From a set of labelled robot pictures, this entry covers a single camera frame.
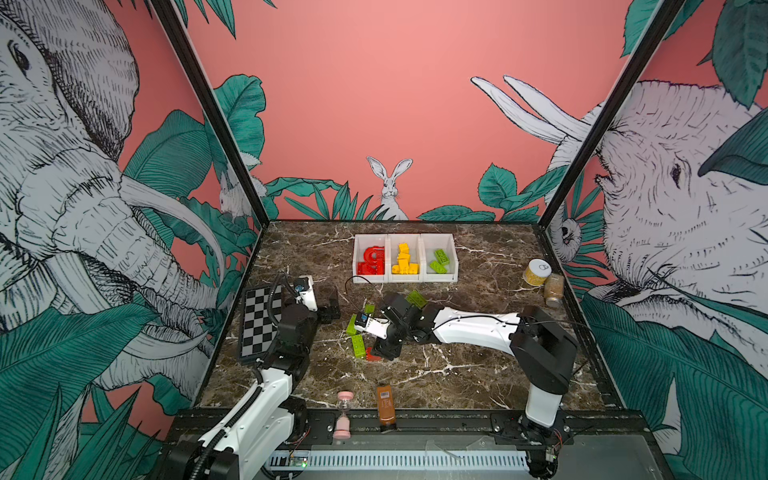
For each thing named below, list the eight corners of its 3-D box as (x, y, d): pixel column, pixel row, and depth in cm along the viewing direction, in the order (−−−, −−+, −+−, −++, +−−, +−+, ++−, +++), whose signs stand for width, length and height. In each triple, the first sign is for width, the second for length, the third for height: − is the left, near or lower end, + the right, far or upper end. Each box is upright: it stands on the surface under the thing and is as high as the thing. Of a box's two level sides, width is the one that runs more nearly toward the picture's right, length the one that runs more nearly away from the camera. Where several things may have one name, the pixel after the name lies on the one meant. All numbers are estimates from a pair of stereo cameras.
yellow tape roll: (527, 286, 105) (534, 276, 100) (521, 268, 109) (527, 258, 105) (546, 286, 105) (554, 276, 100) (540, 269, 110) (547, 258, 105)
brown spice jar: (542, 304, 100) (549, 296, 96) (543, 279, 107) (549, 271, 102) (557, 309, 99) (565, 301, 95) (557, 283, 106) (564, 275, 101)
